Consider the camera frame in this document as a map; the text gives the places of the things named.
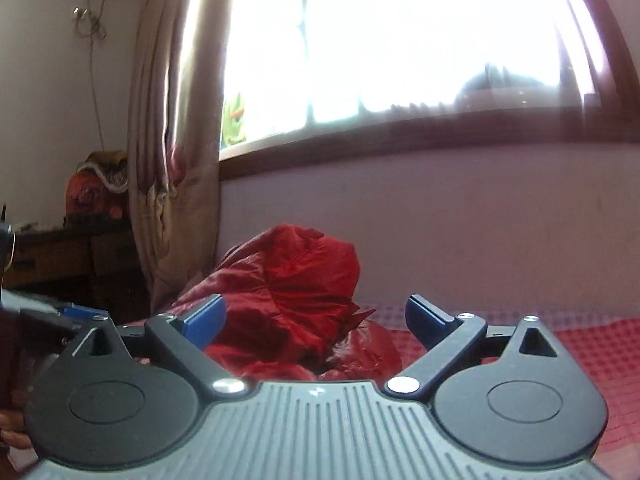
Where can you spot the person's left hand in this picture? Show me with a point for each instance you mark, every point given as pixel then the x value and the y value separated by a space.
pixel 11 430

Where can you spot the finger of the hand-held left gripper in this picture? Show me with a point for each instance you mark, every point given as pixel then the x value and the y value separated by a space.
pixel 75 311

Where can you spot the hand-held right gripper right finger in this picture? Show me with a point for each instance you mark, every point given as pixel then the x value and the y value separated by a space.
pixel 425 317

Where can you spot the metal wall hook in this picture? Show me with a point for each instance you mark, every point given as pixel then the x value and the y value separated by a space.
pixel 79 14

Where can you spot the brown wooden window frame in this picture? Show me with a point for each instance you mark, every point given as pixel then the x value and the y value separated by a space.
pixel 400 141

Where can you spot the dark wooden cabinet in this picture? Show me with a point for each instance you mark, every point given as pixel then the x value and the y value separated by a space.
pixel 60 260

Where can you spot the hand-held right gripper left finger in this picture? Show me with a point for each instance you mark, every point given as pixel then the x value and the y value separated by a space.
pixel 205 322

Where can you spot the beige patterned curtain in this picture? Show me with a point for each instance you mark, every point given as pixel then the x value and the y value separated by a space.
pixel 170 135

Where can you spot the dark object on windowsill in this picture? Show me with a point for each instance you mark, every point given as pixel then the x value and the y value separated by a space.
pixel 505 87

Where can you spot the beige embroidered cloth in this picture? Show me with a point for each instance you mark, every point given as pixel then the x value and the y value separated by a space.
pixel 107 167

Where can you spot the red bag on cabinet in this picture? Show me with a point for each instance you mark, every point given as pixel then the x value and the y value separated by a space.
pixel 95 200

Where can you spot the red down jacket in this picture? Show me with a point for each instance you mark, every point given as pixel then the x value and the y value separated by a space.
pixel 290 290

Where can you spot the green window sticker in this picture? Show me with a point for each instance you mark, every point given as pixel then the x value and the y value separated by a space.
pixel 234 120

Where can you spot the pink checkered bed sheet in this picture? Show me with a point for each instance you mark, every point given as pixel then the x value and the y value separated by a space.
pixel 600 350

